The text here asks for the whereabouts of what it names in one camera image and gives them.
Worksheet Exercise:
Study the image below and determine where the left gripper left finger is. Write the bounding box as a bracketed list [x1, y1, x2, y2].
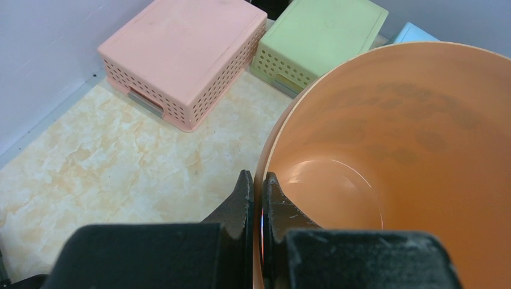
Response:
[43, 170, 254, 288]

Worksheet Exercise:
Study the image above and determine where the pink plastic basket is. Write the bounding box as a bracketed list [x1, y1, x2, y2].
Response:
[98, 1, 267, 132]

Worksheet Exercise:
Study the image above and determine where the orange capybara bucket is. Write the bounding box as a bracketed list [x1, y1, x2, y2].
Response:
[254, 42, 510, 288]

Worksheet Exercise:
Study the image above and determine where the green plastic basket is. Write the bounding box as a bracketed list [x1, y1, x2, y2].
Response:
[249, 0, 389, 98]

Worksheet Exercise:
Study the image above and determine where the blue plastic basket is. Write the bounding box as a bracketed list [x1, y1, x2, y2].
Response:
[387, 22, 439, 45]

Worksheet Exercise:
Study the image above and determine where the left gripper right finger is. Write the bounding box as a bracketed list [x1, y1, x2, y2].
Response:
[262, 173, 462, 288]

